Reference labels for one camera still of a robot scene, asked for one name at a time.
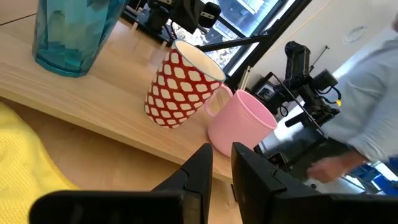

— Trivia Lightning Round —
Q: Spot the wooden shelf with black frame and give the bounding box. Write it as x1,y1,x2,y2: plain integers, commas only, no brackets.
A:
0,12,329,202

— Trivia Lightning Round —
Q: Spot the teal faceted plastic cup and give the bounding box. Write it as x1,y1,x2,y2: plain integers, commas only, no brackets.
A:
32,0,129,78

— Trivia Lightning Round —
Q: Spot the yellow cloth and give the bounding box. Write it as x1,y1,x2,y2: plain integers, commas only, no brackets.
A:
0,102,80,224

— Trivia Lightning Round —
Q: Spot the window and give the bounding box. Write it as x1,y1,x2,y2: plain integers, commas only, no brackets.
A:
167,0,282,70

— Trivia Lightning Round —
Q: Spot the blue crate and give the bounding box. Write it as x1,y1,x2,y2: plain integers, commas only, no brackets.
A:
371,173,398,196

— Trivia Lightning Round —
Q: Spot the red white patterned mug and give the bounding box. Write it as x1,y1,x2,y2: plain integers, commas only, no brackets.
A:
144,39,234,129

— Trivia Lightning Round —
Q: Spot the black metal table frame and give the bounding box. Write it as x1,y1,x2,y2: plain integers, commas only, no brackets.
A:
198,0,312,91

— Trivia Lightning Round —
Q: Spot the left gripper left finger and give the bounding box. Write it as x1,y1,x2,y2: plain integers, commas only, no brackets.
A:
29,142,214,224

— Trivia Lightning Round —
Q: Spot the person's hand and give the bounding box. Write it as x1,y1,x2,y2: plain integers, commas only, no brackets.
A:
306,152,368,184

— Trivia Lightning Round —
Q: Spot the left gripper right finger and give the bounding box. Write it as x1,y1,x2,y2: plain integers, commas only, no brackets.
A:
231,142,398,224

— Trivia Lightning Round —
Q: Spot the round white wall plate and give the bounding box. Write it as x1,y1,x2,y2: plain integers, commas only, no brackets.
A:
343,25,368,44

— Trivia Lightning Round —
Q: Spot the person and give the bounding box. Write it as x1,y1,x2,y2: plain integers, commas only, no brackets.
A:
320,12,398,175

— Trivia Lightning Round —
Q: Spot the pink mug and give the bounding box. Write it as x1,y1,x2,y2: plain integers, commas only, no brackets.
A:
207,89,279,158

